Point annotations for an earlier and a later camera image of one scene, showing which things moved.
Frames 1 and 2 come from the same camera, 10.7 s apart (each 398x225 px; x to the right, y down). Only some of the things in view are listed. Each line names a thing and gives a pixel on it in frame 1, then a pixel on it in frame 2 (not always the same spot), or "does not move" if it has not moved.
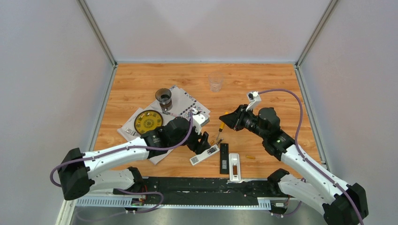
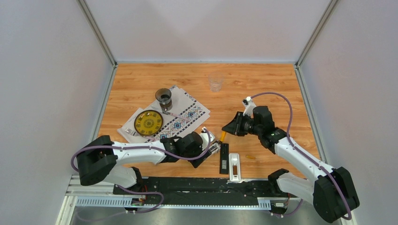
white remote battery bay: (234, 161) does not move
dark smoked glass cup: (164, 96) does not move
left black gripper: (197, 147) -> (196, 162)
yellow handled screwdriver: (221, 126) -> (222, 137)
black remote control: (224, 159) does not move
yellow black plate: (147, 120) does not move
